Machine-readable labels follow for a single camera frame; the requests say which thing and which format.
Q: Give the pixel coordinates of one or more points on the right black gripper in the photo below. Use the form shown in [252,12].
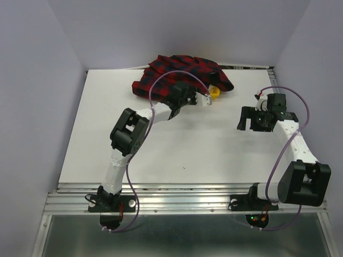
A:
[250,112]

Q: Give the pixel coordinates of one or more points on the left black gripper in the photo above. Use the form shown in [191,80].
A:
[192,91]

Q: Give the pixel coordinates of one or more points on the red plaid pleated skirt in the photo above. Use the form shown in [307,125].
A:
[164,72]

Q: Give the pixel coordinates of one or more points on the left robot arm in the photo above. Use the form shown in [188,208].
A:
[129,133]

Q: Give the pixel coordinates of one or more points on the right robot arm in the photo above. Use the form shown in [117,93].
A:
[305,180]

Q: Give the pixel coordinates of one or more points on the yellow plastic bin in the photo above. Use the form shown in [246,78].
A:
[214,92]

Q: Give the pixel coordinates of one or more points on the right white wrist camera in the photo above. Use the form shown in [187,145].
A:
[262,99]

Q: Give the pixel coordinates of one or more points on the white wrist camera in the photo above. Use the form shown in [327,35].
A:
[203,100]
[262,99]

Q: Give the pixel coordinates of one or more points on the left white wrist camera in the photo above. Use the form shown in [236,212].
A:
[203,100]

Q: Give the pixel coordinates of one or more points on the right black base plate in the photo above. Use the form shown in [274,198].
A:
[240,202]

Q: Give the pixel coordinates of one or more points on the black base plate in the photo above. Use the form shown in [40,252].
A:
[125,204]
[240,202]

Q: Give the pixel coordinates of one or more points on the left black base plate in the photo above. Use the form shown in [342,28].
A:
[125,204]

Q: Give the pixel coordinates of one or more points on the aluminium rail frame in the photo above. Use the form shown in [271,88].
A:
[183,174]

